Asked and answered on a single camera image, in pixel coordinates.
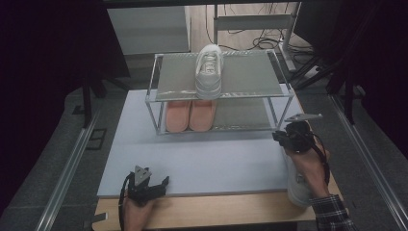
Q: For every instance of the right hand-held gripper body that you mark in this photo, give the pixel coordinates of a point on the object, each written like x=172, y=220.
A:
x=298, y=138

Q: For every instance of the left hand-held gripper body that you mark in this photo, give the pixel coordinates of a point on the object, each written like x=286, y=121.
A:
x=141, y=189

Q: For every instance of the white leather sneaker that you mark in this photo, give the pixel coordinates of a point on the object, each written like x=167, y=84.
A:
x=208, y=83
x=296, y=192

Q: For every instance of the two-tier metal shoe rack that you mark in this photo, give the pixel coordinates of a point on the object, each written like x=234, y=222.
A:
x=253, y=75

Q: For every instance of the pink rubber slipper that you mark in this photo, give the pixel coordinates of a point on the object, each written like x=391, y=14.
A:
x=202, y=115
x=178, y=117

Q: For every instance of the person's left hand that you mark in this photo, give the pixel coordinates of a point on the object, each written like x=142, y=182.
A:
x=139, y=218

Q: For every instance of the person's right hand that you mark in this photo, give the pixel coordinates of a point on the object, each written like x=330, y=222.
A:
x=309, y=170

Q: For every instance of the pale grey table mat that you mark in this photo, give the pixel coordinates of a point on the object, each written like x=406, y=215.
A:
x=198, y=166

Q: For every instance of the black stand with legs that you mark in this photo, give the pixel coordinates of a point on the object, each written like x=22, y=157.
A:
x=86, y=102
x=349, y=102

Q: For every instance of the white metal stand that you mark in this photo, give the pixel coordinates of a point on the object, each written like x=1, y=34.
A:
x=253, y=21

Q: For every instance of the white cabinet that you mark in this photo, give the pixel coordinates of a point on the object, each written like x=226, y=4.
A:
x=147, y=30

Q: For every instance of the aluminium floor rail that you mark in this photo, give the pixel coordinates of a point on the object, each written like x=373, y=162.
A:
x=64, y=179
x=369, y=160

